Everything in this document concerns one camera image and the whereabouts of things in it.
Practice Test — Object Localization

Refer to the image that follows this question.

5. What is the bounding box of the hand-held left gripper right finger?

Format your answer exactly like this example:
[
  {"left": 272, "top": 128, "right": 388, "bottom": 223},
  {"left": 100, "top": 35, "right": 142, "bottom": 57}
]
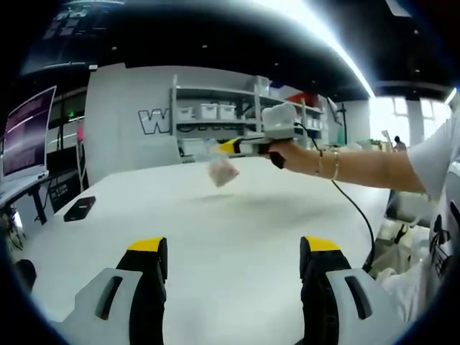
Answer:
[{"left": 300, "top": 235, "right": 405, "bottom": 345}]

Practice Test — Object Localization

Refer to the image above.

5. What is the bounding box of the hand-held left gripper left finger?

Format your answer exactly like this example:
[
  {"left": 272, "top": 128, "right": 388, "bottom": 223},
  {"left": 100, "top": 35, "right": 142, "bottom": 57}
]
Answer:
[{"left": 55, "top": 236, "right": 169, "bottom": 345}]

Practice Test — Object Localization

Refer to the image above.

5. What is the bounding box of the clear resealable bag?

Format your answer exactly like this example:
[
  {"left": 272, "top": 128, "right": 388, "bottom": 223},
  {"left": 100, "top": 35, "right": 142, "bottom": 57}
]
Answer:
[{"left": 201, "top": 138, "right": 241, "bottom": 188}]

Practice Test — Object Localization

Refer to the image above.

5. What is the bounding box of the person's right hand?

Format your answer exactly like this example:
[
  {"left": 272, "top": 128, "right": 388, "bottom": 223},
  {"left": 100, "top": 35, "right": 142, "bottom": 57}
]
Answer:
[{"left": 275, "top": 140, "right": 323, "bottom": 175}]

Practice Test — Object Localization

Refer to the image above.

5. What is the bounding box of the grey metal shelving unit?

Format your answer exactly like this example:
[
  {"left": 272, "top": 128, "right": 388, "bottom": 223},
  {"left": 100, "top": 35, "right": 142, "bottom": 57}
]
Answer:
[
  {"left": 169, "top": 74, "right": 267, "bottom": 159},
  {"left": 253, "top": 75, "right": 330, "bottom": 148}
]

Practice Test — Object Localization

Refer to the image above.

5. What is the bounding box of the red box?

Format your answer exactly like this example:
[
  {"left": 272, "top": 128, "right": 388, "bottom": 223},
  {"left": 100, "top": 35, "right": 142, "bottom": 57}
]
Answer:
[{"left": 287, "top": 92, "right": 317, "bottom": 105}]

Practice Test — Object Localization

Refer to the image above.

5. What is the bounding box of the white panel on stand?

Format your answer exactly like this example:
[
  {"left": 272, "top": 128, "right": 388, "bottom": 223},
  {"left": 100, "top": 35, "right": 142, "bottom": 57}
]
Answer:
[{"left": 326, "top": 96, "right": 348, "bottom": 144}]

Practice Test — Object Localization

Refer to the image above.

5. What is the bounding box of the small black object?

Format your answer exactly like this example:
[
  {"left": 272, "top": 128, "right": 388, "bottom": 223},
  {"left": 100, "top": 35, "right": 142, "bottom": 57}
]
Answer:
[{"left": 14, "top": 259, "right": 37, "bottom": 290}]

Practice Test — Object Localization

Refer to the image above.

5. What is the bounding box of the ceiling light strip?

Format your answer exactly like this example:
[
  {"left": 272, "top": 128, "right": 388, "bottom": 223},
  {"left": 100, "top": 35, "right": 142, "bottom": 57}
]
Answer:
[{"left": 298, "top": 0, "right": 374, "bottom": 98}]

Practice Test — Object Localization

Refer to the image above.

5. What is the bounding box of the black smartphone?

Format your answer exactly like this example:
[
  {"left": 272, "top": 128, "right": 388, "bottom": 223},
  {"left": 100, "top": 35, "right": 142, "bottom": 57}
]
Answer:
[{"left": 63, "top": 195, "right": 97, "bottom": 222}]

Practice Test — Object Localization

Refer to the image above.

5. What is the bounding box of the grey chair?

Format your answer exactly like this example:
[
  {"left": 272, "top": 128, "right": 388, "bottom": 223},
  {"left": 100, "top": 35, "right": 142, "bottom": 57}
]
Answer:
[{"left": 383, "top": 188, "right": 431, "bottom": 245}]

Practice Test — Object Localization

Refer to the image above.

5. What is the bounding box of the black cabinet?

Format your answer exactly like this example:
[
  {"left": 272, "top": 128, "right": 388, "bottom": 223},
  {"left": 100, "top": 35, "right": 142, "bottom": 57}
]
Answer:
[{"left": 47, "top": 171, "right": 83, "bottom": 213}]

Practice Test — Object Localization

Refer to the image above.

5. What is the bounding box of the bright window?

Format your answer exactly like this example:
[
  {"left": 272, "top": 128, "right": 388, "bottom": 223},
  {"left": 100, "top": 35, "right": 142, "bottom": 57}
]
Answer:
[{"left": 372, "top": 96, "right": 456, "bottom": 144}]

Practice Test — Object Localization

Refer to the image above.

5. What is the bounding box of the white office desk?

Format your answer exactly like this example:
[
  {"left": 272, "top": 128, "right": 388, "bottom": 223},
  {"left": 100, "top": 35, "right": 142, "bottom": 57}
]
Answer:
[{"left": 0, "top": 172, "right": 53, "bottom": 226}]

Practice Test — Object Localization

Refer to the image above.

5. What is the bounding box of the black screen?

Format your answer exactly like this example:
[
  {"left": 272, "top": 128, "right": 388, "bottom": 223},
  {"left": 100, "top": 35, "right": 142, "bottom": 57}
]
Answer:
[{"left": 45, "top": 142, "right": 81, "bottom": 172}]

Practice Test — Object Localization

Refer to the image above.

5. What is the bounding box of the white framed computer monitor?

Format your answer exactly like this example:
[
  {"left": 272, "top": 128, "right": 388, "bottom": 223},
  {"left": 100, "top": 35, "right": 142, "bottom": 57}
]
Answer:
[{"left": 1, "top": 85, "right": 58, "bottom": 183}]

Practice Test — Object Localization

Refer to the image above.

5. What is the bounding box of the thin gold bracelet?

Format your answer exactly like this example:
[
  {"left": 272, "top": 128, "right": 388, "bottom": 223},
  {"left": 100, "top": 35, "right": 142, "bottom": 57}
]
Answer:
[{"left": 330, "top": 150, "right": 341, "bottom": 181}]

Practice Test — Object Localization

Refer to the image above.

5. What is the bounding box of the black cable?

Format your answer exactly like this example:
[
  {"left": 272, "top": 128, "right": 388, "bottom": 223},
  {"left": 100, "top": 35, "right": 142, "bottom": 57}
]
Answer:
[{"left": 293, "top": 121, "right": 377, "bottom": 274}]

